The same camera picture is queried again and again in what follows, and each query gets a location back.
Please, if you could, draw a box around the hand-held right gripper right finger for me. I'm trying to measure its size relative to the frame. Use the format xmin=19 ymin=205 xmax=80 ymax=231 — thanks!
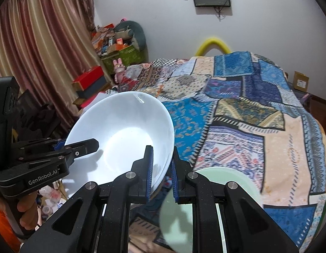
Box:
xmin=170 ymin=150 xmax=299 ymax=253

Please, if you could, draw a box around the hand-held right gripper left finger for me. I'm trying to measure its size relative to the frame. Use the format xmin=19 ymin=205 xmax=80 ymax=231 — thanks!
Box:
xmin=19 ymin=145 xmax=155 ymax=253

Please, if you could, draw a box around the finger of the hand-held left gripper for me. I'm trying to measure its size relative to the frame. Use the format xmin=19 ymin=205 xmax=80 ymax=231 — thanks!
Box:
xmin=58 ymin=138 xmax=100 ymax=168
xmin=13 ymin=138 xmax=66 ymax=156

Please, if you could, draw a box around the white bowl with black spots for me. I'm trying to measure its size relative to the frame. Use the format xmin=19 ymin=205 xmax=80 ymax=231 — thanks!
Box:
xmin=63 ymin=91 xmax=175 ymax=199

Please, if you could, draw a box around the mint green plate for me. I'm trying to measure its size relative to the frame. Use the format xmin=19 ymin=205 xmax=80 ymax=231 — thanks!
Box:
xmin=160 ymin=167 xmax=264 ymax=253

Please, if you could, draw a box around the person's left forearm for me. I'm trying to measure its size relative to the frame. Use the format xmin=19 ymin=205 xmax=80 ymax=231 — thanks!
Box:
xmin=0 ymin=206 xmax=21 ymax=249

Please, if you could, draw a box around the person's left hand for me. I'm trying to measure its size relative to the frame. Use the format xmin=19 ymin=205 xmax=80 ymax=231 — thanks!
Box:
xmin=17 ymin=190 xmax=38 ymax=230

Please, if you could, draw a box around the dark grey box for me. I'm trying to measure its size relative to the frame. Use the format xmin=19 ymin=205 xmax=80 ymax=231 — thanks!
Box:
xmin=76 ymin=80 xmax=112 ymax=99

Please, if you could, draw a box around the red box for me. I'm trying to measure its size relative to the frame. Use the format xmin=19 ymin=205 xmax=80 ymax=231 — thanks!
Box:
xmin=71 ymin=66 xmax=105 ymax=91

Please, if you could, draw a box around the pink rabbit toy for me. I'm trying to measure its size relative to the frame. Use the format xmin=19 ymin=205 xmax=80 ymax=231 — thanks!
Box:
xmin=113 ymin=57 xmax=126 ymax=83

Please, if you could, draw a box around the patchwork blanket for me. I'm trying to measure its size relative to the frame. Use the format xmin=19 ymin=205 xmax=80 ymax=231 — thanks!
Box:
xmin=105 ymin=51 xmax=326 ymax=253

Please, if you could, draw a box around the striped brown curtain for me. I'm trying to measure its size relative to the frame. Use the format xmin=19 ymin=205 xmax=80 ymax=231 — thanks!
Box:
xmin=0 ymin=0 xmax=111 ymax=137

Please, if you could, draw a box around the grey neck pillow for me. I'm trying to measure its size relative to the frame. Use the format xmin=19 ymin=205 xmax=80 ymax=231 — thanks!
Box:
xmin=114 ymin=20 xmax=146 ymax=52

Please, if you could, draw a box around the purple bag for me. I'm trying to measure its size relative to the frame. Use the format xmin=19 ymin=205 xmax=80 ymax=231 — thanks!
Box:
xmin=300 ymin=91 xmax=312 ymax=108

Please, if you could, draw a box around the cardboard box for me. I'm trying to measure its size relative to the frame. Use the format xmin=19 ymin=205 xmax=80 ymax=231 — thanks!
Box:
xmin=293 ymin=71 xmax=310 ymax=90

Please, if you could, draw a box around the hanging black cable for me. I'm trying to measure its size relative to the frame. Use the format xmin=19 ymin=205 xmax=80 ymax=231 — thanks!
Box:
xmin=214 ymin=5 xmax=227 ymax=19

